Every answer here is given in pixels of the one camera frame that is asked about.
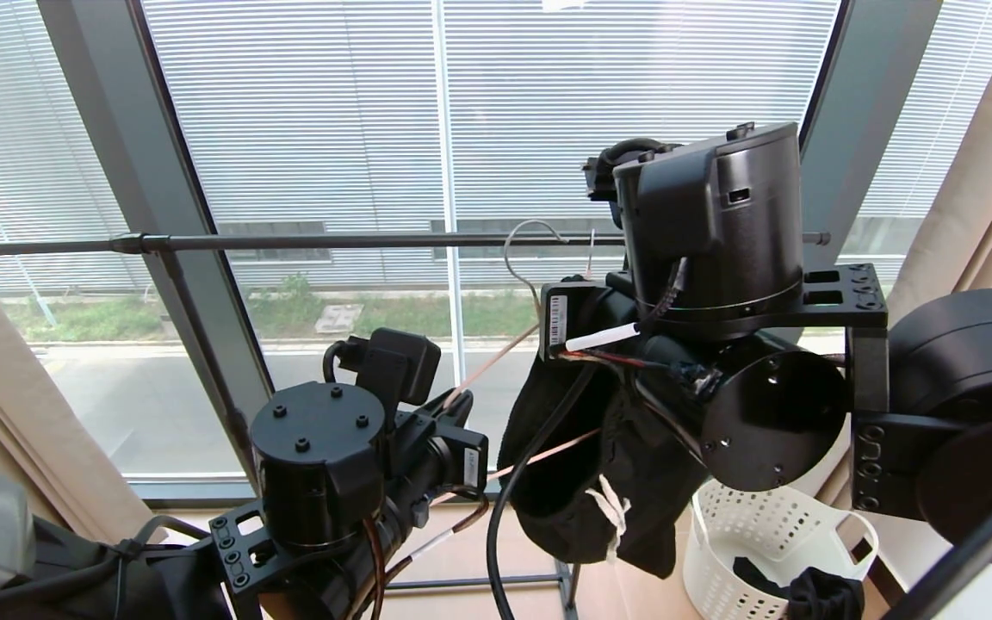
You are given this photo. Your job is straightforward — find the black shorts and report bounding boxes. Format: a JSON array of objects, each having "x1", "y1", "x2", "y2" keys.
[{"x1": 498, "y1": 280, "x2": 712, "y2": 580}]

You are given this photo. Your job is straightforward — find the window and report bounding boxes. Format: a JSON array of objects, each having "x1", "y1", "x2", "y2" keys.
[{"x1": 0, "y1": 0, "x2": 992, "y2": 505}]

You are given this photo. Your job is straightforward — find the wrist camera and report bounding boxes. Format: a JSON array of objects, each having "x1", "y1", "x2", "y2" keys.
[
  {"x1": 582, "y1": 138, "x2": 678, "y2": 206},
  {"x1": 322, "y1": 327, "x2": 443, "y2": 412}
]

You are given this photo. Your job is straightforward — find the white laundry basket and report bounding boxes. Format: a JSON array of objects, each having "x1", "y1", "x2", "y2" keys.
[{"x1": 683, "y1": 478, "x2": 880, "y2": 620}]

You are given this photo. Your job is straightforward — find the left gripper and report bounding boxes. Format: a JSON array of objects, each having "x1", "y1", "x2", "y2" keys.
[{"x1": 388, "y1": 389, "x2": 490, "y2": 526}]

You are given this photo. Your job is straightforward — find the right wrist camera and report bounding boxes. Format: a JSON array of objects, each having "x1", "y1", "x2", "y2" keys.
[{"x1": 582, "y1": 138, "x2": 678, "y2": 206}]

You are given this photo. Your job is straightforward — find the black clothes rack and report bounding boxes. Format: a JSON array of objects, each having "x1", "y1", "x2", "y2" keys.
[{"x1": 0, "y1": 228, "x2": 833, "y2": 620}]

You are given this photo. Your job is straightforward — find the beige curtain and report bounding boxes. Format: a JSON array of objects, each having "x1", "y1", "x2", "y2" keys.
[
  {"x1": 0, "y1": 232, "x2": 157, "y2": 543},
  {"x1": 810, "y1": 0, "x2": 992, "y2": 518}
]

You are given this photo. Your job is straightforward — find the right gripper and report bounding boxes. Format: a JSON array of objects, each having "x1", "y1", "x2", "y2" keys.
[{"x1": 539, "y1": 277, "x2": 852, "y2": 493}]

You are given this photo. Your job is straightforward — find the black garment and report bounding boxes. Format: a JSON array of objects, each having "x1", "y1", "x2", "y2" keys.
[{"x1": 733, "y1": 555, "x2": 865, "y2": 620}]

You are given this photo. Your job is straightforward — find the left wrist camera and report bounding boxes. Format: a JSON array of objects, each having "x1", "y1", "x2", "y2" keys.
[{"x1": 322, "y1": 327, "x2": 443, "y2": 412}]

